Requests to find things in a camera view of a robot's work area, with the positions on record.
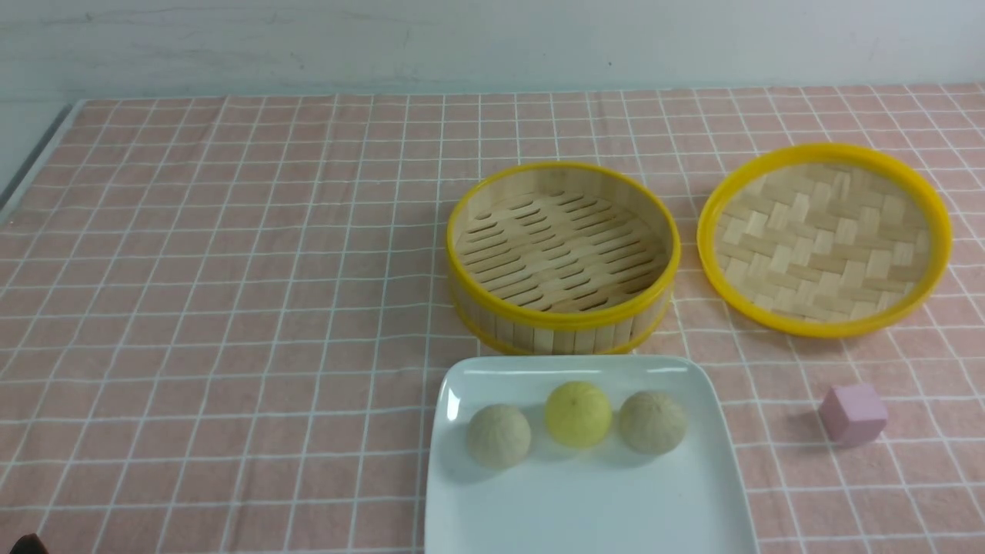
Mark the beige steamed bun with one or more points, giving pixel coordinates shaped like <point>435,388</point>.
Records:
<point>652,423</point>
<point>499,436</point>

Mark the yellow steamed bun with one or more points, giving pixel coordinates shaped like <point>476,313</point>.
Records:
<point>578,415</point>

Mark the white square plate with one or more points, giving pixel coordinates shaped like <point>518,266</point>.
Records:
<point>607,499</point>

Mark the yellow rimmed bamboo steamer basket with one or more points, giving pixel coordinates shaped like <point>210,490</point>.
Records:
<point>561,258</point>

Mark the pink checkered tablecloth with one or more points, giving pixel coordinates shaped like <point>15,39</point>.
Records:
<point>225,320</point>

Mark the yellow rimmed bamboo steamer lid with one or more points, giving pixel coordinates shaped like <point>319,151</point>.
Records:
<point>824,240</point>

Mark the pink cube block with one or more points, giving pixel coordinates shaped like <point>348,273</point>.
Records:
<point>853,415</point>

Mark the dark object at bottom edge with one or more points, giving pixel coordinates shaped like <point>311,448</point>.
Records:
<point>29,544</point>

